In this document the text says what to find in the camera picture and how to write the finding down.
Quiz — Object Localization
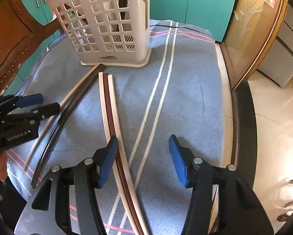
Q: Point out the cream textured chopstick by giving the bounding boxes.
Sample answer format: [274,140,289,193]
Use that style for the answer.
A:
[103,74,149,234]

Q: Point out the long cream chopstick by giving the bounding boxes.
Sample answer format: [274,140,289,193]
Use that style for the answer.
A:
[24,62,101,172]

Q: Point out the dark brown chopstick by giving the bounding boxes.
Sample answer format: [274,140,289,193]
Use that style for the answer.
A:
[30,64,107,190]

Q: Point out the teal kitchen cabinets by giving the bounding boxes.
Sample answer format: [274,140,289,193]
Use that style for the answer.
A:
[21,0,239,44]

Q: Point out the person's left hand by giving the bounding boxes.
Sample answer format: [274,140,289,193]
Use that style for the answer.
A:
[0,151,8,182]

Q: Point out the carved wooden chair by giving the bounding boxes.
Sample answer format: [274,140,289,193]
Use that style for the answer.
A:
[0,0,61,96]

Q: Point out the white plastic utensil basket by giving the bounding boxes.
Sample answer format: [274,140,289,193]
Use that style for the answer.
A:
[48,0,151,68]

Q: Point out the silver refrigerator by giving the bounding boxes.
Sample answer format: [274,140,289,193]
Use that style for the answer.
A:
[258,4,293,87]

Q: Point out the glass wooden door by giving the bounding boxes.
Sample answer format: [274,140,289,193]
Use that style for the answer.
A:
[220,0,288,90]

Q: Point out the black cable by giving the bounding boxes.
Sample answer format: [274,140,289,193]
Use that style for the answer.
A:
[150,23,213,36]

